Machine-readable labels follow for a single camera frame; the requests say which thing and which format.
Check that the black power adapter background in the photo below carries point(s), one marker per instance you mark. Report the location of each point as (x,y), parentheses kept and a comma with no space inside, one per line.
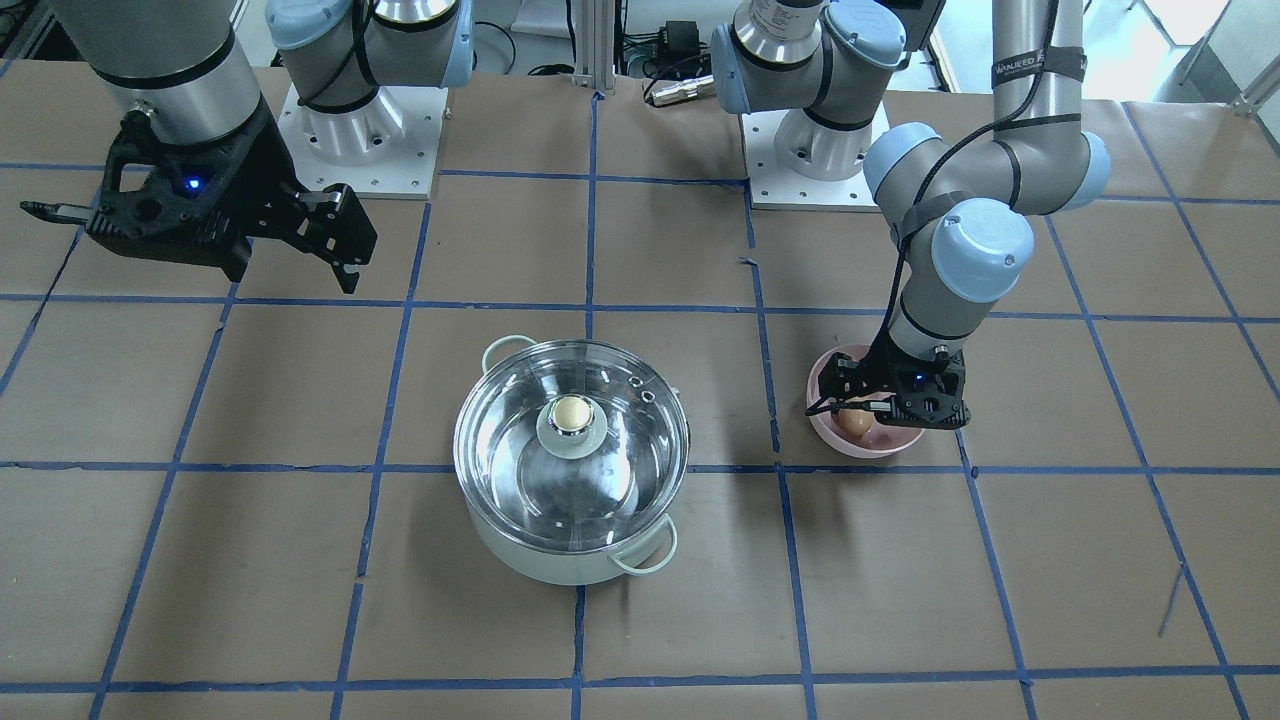
(679,39)

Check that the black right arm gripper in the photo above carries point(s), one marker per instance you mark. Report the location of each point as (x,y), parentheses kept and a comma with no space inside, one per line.
(262,152)

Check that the glass pot lid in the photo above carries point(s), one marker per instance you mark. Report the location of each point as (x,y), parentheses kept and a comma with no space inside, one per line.
(571,445)

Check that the aluminium frame post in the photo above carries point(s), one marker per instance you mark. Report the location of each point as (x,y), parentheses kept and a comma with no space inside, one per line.
(594,44)

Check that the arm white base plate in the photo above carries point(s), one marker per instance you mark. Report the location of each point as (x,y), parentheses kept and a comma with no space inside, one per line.
(795,164)
(386,150)

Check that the beige egg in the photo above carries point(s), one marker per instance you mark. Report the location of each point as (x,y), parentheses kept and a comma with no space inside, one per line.
(855,423)

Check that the silver cylindrical connector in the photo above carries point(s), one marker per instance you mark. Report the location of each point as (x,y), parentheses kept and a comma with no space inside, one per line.
(679,92)

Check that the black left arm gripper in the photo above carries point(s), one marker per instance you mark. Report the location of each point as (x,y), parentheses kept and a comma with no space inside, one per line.
(846,385)

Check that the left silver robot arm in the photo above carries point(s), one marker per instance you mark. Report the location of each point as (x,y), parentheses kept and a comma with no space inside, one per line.
(958,212)

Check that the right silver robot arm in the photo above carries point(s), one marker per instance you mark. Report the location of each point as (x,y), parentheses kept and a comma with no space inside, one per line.
(183,58)

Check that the pink plastic bowl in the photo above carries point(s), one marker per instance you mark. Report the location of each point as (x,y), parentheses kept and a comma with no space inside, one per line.
(875,440)

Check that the pale green cooking pot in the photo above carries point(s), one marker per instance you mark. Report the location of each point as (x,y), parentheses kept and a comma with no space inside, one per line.
(570,545)

